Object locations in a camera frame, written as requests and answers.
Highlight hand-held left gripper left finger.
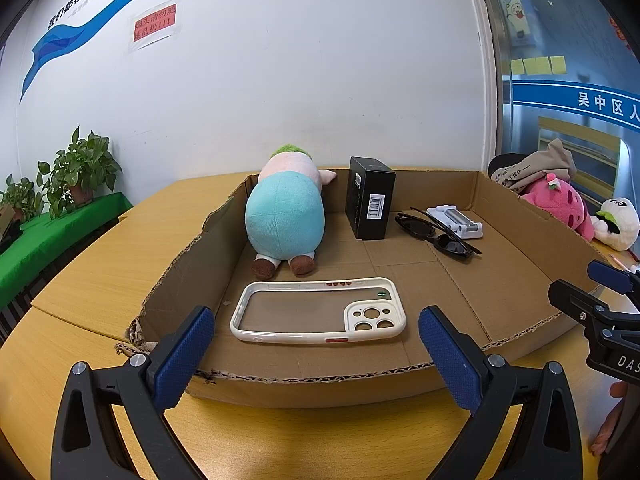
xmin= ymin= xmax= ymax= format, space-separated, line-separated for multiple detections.
xmin=50 ymin=305 xmax=216 ymax=480

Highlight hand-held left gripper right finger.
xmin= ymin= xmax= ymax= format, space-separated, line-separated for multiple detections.
xmin=417 ymin=306 xmax=586 ymax=480

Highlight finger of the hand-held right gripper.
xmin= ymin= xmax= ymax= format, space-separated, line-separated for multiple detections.
xmin=547 ymin=280 xmax=609 ymax=329
xmin=587 ymin=259 xmax=640 ymax=295

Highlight brown cardboard box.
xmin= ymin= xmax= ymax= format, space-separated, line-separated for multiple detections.
xmin=125 ymin=168 xmax=609 ymax=409

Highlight cream phone case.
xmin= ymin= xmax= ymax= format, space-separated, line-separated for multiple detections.
xmin=229 ymin=276 xmax=407 ymax=345

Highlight black sunglasses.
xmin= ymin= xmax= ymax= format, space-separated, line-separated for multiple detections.
xmin=394 ymin=206 xmax=482 ymax=261

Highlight white phone stand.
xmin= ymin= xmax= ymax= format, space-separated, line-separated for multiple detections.
xmin=426 ymin=203 xmax=485 ymax=240

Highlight pink pig plush toy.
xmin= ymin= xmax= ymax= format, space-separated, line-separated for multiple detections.
xmin=244 ymin=144 xmax=337 ymax=280

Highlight black packaging box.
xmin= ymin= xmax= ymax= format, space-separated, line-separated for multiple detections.
xmin=344 ymin=156 xmax=397 ymax=241

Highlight person's right hand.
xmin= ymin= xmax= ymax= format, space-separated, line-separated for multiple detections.
xmin=589 ymin=382 xmax=629 ymax=456

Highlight pencil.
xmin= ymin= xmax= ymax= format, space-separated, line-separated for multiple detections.
xmin=609 ymin=253 xmax=639 ymax=274

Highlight panda plush toy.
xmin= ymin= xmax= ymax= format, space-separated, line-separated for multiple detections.
xmin=589 ymin=197 xmax=640 ymax=253

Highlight magenta plush toy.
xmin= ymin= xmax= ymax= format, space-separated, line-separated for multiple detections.
xmin=519 ymin=172 xmax=596 ymax=244

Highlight beige cloth bag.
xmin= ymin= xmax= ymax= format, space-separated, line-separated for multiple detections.
xmin=489 ymin=138 xmax=579 ymax=194

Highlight black cap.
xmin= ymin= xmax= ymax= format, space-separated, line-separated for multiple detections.
xmin=487 ymin=152 xmax=524 ymax=176

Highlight green table cloth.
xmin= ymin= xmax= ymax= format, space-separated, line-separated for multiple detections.
xmin=0 ymin=192 xmax=134 ymax=312

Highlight blue window banner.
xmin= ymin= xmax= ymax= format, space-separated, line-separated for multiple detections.
xmin=512 ymin=79 xmax=640 ymax=137

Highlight large potted green plant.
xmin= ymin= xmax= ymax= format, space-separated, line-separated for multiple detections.
xmin=37 ymin=125 xmax=124 ymax=220

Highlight brown paper bag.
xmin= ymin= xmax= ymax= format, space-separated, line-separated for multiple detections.
xmin=0 ymin=204 xmax=22 ymax=252

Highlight row of yellow sticky notes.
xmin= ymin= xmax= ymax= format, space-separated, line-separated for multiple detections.
xmin=509 ymin=54 xmax=569 ymax=76

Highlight small potted green plant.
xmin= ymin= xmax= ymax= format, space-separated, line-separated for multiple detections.
xmin=0 ymin=174 xmax=46 ymax=224

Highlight round festive window sticker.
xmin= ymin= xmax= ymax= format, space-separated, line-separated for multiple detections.
xmin=607 ymin=14 xmax=634 ymax=52

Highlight sheep cartoon poster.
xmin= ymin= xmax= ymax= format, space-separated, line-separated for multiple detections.
xmin=499 ymin=0 xmax=534 ymax=42

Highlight red paper wall sign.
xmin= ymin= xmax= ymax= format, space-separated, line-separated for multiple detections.
xmin=127 ymin=2 xmax=182 ymax=54

